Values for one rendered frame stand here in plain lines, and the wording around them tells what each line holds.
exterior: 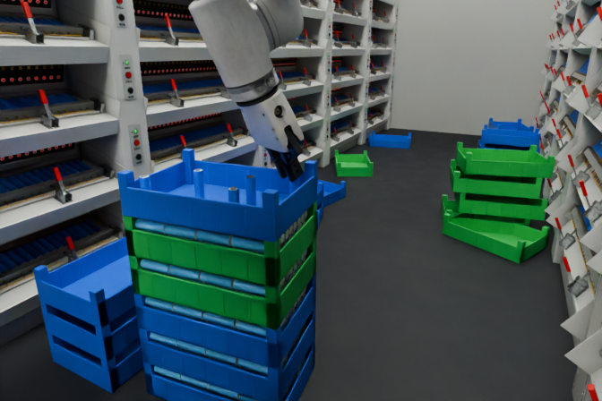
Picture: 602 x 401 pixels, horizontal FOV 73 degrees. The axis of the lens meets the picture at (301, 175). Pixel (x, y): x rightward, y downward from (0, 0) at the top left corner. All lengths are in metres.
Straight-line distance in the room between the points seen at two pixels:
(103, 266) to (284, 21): 0.77
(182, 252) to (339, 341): 0.50
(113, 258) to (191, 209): 0.50
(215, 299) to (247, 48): 0.42
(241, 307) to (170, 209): 0.20
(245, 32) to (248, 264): 0.36
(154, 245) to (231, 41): 0.38
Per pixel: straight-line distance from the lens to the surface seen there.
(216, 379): 0.86
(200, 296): 0.76
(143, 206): 0.75
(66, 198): 1.22
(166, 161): 1.46
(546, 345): 1.22
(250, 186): 0.72
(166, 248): 0.76
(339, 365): 1.02
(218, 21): 0.62
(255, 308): 0.71
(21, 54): 1.13
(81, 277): 1.12
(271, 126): 0.66
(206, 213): 0.68
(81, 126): 1.19
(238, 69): 0.63
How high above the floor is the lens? 0.68
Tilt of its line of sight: 17 degrees down
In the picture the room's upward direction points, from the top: straight up
